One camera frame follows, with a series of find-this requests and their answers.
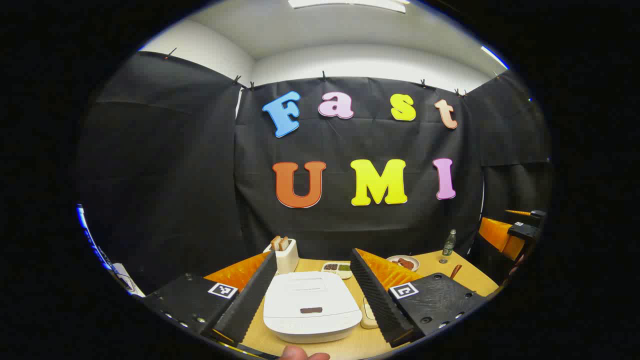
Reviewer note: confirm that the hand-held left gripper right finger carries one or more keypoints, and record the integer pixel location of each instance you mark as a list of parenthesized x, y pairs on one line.
[(375, 295)]

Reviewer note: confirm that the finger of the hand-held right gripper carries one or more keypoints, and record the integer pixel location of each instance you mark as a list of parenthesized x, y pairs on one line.
[(536, 215), (500, 237)]

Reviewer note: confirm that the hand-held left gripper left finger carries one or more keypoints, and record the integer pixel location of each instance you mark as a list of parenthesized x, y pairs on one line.
[(245, 305)]

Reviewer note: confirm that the clear box of rice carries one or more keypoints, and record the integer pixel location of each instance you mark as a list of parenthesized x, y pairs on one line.
[(369, 312)]

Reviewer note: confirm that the brown wooden spoon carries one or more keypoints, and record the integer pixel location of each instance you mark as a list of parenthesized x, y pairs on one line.
[(455, 271)]

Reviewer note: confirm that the white rice cooker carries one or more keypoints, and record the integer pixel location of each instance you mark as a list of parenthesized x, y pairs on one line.
[(310, 295)]

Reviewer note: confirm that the white divided grain dish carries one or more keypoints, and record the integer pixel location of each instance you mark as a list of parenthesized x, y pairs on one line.
[(336, 270)]

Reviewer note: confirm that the white round plate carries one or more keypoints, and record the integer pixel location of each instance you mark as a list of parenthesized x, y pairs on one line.
[(411, 260)]

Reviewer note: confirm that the clear green-label water bottle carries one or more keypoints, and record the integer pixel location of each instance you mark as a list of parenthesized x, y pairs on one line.
[(449, 244)]

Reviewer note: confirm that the white toaster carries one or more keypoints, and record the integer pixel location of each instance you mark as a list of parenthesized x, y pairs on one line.
[(287, 260)]

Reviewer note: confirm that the toast slice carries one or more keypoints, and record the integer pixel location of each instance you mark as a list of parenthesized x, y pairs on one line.
[(284, 243), (275, 243)]

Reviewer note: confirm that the black backdrop cloth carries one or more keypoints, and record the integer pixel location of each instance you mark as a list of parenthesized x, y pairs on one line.
[(200, 175)]

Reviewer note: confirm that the white and blue panel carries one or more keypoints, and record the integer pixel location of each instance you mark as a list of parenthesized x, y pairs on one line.
[(107, 260)]

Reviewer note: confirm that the ceiling light panel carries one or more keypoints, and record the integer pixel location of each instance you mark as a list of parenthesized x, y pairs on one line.
[(347, 4)]

